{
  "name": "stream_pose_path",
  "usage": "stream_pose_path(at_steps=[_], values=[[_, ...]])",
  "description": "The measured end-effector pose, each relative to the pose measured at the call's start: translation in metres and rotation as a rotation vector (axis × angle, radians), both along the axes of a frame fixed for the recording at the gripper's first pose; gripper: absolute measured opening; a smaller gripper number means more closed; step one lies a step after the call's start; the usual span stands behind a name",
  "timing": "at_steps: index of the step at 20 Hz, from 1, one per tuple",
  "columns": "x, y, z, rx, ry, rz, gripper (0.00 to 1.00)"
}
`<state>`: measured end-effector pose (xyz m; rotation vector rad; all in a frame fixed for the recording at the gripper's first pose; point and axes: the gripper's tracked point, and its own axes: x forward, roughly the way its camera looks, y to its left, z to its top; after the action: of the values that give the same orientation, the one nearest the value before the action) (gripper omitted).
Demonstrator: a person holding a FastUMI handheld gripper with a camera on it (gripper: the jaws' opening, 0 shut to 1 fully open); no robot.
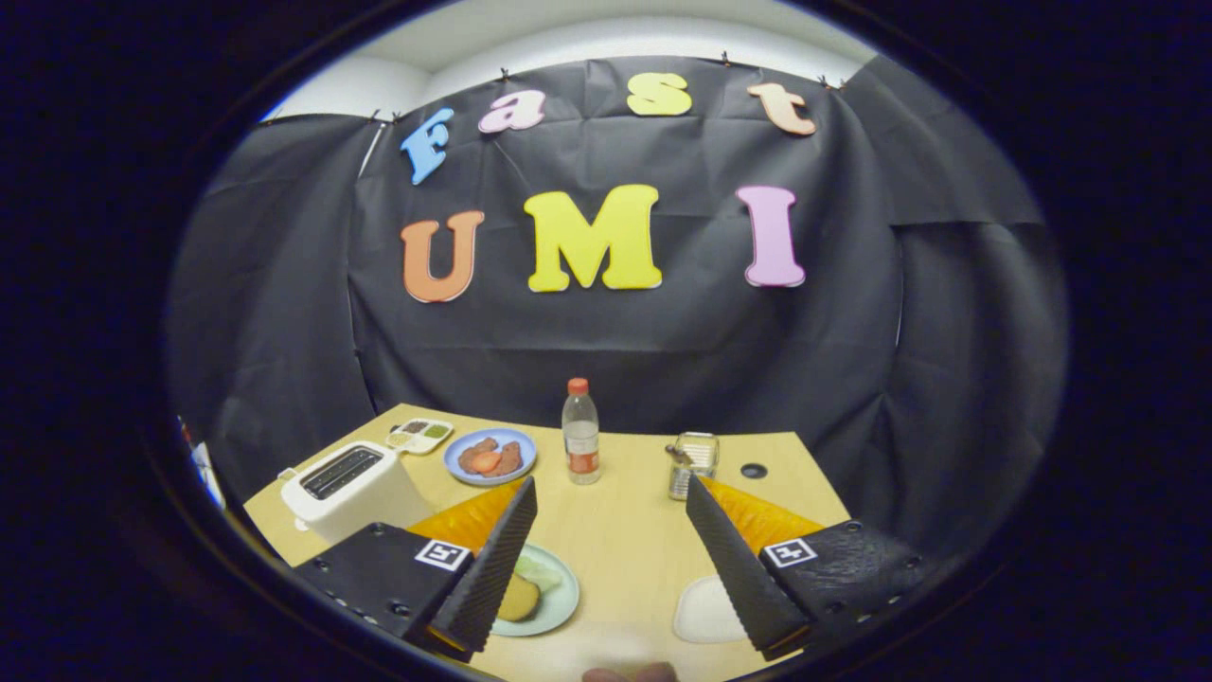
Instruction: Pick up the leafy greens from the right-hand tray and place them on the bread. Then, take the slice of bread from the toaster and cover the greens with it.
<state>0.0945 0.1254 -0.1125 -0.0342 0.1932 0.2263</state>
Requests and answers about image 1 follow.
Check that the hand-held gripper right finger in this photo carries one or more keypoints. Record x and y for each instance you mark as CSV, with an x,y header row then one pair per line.
x,y
734,568

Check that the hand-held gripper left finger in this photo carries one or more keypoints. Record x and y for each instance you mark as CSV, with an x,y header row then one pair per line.
x,y
497,568

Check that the round brown bread slice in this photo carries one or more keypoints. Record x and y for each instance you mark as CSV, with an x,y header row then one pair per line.
x,y
519,599

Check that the green lettuce leaf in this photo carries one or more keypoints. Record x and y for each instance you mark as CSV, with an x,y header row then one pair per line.
x,y
542,573

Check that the small white plate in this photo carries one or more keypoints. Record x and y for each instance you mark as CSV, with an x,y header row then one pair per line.
x,y
705,611

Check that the pale green plate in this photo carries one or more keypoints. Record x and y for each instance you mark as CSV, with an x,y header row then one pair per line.
x,y
565,597

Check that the black table grommet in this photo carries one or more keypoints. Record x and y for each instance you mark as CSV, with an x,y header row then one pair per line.
x,y
754,471

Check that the red tomato slice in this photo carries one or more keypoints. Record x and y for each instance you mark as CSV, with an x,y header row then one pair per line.
x,y
486,462

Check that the brown meat slice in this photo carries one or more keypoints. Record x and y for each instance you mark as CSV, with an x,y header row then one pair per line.
x,y
469,450
511,459

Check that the clear cutlery holder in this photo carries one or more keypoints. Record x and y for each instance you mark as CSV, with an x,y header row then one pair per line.
x,y
703,455

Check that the metal cutlery piece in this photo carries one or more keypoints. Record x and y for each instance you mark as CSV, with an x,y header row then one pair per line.
x,y
678,455

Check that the blue plate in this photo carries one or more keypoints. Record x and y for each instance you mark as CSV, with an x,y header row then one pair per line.
x,y
523,438

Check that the white toaster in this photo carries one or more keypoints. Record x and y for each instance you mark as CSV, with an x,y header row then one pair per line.
x,y
374,497

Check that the white condiment tray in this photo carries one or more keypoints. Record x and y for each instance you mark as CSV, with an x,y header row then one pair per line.
x,y
420,436

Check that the clear bottle red cap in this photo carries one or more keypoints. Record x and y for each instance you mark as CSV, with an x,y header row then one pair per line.
x,y
581,436

